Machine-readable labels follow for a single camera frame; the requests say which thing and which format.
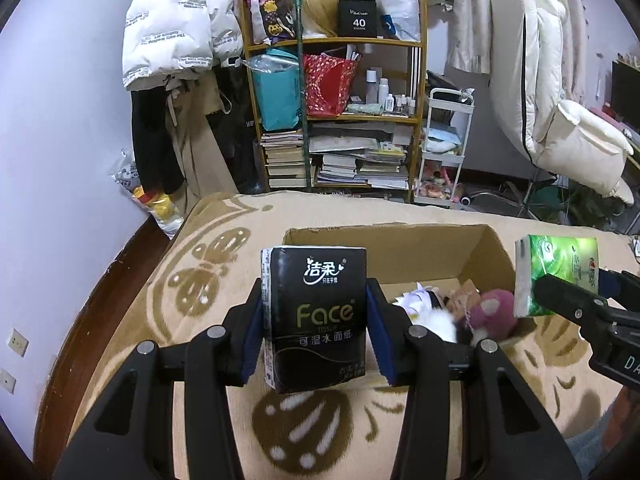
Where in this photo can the teal bag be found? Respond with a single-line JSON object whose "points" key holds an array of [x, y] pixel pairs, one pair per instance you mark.
{"points": [[276, 83]]}

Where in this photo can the stack of books left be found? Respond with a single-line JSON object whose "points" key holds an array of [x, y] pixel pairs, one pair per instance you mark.
{"points": [[284, 158]]}

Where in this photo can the white rolling cart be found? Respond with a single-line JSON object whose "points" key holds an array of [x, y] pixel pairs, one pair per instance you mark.
{"points": [[442, 149]]}

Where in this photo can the green tissue pack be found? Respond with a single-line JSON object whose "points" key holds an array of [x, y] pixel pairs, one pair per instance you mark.
{"points": [[572, 259]]}

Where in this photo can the beige trench coat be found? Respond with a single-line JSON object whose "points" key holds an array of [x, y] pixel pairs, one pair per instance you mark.
{"points": [[198, 155]]}

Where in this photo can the black Face tissue pack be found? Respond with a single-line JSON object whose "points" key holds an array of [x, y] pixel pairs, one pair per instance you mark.
{"points": [[315, 316]]}

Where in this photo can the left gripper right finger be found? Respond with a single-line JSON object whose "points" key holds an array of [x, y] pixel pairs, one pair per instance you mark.
{"points": [[506, 432]]}

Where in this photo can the cosmetic bottles group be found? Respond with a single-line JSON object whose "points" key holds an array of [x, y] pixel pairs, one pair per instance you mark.
{"points": [[380, 101]]}

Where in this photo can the cream recliner chair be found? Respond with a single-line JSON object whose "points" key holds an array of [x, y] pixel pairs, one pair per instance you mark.
{"points": [[553, 133]]}

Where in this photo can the open cardboard box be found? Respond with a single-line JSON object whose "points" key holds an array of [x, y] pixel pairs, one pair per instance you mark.
{"points": [[434, 255]]}

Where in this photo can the pile of books and papers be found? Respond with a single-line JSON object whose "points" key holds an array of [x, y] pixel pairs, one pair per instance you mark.
{"points": [[374, 154]]}

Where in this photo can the white-haired purple doll plush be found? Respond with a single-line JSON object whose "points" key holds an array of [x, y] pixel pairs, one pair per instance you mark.
{"points": [[419, 301]]}

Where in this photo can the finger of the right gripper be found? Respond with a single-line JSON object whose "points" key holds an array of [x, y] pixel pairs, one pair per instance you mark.
{"points": [[623, 287], [578, 305]]}

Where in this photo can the wall power outlet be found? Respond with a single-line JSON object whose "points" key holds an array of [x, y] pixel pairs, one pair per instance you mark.
{"points": [[18, 343]]}

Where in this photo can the black and white plush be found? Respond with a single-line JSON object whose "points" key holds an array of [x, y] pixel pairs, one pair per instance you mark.
{"points": [[441, 322]]}

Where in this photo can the wooden bookshelf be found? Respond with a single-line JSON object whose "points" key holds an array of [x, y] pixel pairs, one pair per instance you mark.
{"points": [[403, 63]]}

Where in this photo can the dark monitor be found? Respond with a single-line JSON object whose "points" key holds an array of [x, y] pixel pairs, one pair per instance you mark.
{"points": [[625, 94]]}

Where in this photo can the red patterned bag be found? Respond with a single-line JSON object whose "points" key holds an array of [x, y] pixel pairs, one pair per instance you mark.
{"points": [[327, 84]]}

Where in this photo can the black box marked 40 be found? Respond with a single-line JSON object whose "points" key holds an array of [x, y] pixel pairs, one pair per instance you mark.
{"points": [[356, 18]]}

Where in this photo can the plastic bag on floor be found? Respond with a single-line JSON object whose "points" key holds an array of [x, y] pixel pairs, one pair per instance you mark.
{"points": [[157, 204]]}

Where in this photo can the black hanging garment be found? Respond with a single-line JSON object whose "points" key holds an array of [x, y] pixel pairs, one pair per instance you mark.
{"points": [[156, 160]]}

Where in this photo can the pink bear plush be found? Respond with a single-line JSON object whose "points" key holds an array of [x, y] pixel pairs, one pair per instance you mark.
{"points": [[493, 316]]}

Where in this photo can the white puffer jacket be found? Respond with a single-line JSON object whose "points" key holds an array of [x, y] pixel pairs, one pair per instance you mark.
{"points": [[166, 40]]}

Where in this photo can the blonde wig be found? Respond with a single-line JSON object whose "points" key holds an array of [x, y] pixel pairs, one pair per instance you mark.
{"points": [[320, 17]]}

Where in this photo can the colourful cartoon bag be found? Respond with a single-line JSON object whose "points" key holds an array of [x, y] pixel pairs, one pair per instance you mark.
{"points": [[272, 20]]}

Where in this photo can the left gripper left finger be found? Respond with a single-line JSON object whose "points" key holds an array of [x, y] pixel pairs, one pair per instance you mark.
{"points": [[127, 433]]}

